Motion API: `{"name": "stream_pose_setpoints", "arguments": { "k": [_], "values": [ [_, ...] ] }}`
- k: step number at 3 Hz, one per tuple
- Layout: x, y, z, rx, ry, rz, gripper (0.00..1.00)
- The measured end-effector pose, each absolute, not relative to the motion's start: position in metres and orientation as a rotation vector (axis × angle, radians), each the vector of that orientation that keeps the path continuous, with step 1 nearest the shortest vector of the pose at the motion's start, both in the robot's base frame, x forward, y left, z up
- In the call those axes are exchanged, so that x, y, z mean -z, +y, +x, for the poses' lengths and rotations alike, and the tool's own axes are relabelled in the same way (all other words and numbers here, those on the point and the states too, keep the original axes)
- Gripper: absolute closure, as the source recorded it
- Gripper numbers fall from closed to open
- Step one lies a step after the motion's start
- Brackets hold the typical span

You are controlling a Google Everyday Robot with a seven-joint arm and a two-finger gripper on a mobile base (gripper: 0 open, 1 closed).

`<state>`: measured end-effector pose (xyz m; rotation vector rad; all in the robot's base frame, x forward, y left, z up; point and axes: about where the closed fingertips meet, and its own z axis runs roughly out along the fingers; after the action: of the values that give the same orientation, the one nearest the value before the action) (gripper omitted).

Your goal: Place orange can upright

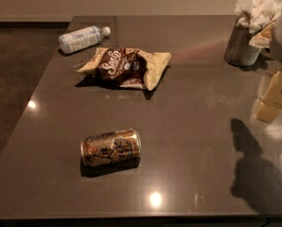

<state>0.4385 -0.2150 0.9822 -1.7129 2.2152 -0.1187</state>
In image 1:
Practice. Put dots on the brown chip bag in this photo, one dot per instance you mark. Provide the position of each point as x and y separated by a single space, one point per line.
127 67

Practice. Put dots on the metal cup holder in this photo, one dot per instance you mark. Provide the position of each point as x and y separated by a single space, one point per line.
238 51

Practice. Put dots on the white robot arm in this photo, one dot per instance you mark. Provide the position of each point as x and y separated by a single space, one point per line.
276 42

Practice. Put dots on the orange soda can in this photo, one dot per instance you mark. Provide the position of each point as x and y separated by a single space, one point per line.
109 148

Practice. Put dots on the clear plastic water bottle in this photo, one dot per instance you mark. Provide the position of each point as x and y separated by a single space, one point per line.
80 39

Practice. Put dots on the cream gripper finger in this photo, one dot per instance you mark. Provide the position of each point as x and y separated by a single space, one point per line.
268 105

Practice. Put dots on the crumpled white paper napkins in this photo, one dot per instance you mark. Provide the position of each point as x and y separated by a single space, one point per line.
259 17

